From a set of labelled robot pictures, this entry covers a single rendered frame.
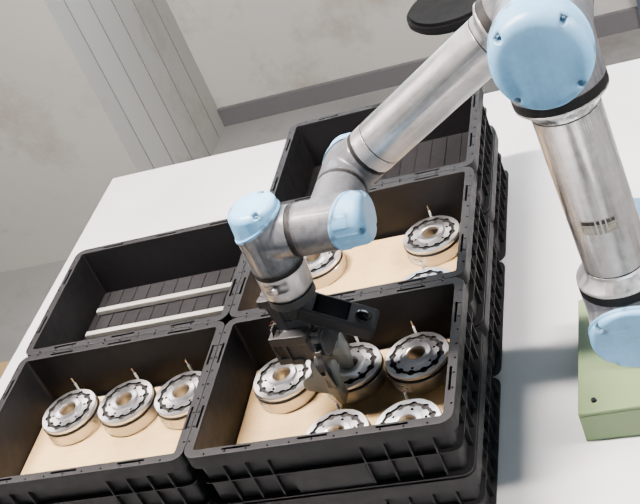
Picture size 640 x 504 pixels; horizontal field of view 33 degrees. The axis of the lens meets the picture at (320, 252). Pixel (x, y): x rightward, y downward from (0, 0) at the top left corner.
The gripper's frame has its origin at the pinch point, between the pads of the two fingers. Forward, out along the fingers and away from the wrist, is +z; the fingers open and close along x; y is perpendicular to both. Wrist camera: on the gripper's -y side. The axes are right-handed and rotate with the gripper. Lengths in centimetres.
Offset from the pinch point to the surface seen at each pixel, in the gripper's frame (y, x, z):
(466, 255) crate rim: -18.3, -18.0, -7.9
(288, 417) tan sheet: 10.1, 3.8, 2.0
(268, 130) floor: 121, -237, 85
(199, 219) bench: 61, -75, 15
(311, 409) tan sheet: 6.5, 2.5, 2.0
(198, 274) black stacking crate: 41, -36, 2
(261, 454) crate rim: 6.4, 19.2, -6.7
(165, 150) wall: 142, -196, 62
